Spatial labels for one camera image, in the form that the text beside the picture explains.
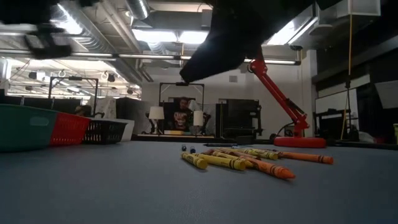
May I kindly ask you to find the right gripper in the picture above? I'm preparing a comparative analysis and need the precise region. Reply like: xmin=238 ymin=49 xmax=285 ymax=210
xmin=179 ymin=0 xmax=343 ymax=83

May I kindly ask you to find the orange crayon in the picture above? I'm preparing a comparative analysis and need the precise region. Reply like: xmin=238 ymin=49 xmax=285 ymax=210
xmin=276 ymin=151 xmax=334 ymax=165
xmin=239 ymin=155 xmax=296 ymax=180

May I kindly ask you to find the long ceiling light strip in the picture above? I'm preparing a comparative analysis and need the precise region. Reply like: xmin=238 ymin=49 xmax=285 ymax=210
xmin=0 ymin=49 xmax=118 ymax=62
xmin=118 ymin=53 xmax=302 ymax=66

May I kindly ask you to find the black shelf unit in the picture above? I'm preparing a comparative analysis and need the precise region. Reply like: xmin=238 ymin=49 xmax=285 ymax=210
xmin=216 ymin=98 xmax=264 ymax=139

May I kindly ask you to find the bright ceiling light panel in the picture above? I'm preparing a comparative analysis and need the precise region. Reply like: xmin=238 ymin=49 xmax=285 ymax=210
xmin=132 ymin=29 xmax=209 ymax=44

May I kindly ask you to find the person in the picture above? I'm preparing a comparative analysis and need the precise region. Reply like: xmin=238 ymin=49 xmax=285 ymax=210
xmin=74 ymin=105 xmax=105 ymax=119
xmin=169 ymin=96 xmax=196 ymax=131

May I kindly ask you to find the white shade table lamp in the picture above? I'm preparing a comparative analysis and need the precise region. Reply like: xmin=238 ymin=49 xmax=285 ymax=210
xmin=148 ymin=106 xmax=165 ymax=135
xmin=192 ymin=110 xmax=205 ymax=135

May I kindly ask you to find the white covered equipment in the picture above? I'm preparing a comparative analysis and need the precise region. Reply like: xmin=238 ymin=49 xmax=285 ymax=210
xmin=86 ymin=96 xmax=118 ymax=119

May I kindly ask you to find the red mesh basket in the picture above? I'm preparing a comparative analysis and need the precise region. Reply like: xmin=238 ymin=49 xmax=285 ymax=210
xmin=49 ymin=112 xmax=91 ymax=147

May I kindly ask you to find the teal plastic basket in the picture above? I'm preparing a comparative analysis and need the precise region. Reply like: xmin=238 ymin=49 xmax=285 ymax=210
xmin=0 ymin=104 xmax=59 ymax=152

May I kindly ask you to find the black mesh basket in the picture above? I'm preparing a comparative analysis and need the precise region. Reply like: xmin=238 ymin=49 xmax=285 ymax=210
xmin=81 ymin=119 xmax=127 ymax=145

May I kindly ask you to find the black cabinet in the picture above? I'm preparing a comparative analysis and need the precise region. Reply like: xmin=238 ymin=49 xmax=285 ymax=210
xmin=115 ymin=97 xmax=150 ymax=135

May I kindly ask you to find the white box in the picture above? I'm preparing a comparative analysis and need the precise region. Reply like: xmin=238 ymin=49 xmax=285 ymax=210
xmin=90 ymin=117 xmax=136 ymax=143

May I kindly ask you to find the white board panel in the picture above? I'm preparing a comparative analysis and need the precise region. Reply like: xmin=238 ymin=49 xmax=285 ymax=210
xmin=315 ymin=88 xmax=359 ymax=115

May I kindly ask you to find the red desk lamp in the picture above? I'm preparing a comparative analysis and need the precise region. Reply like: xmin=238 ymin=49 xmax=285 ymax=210
xmin=248 ymin=58 xmax=327 ymax=149

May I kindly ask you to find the black desk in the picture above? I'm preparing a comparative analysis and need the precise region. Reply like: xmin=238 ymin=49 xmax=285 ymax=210
xmin=313 ymin=108 xmax=358 ymax=141

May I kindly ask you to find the black tripod stand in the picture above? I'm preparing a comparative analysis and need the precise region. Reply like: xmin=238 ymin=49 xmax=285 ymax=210
xmin=343 ymin=79 xmax=358 ymax=142

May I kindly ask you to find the white bag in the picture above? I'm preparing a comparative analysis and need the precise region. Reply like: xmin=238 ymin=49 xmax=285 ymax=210
xmin=358 ymin=130 xmax=377 ymax=144

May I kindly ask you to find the grey monitor panel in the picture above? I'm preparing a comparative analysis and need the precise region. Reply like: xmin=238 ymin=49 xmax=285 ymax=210
xmin=374 ymin=80 xmax=398 ymax=110

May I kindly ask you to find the silver ceiling duct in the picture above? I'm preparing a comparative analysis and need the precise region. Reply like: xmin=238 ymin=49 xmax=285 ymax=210
xmin=49 ymin=0 xmax=150 ymax=86

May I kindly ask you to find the black metal frame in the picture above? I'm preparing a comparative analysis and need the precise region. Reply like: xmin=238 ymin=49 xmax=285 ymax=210
xmin=159 ymin=82 xmax=205 ymax=110
xmin=48 ymin=76 xmax=100 ymax=118

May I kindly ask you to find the black lamp power cord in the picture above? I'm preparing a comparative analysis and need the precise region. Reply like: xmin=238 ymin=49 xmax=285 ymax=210
xmin=269 ymin=121 xmax=295 ymax=140

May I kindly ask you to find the black aluminium table frame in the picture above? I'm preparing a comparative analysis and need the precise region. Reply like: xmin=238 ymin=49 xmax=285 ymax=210
xmin=132 ymin=133 xmax=274 ymax=146

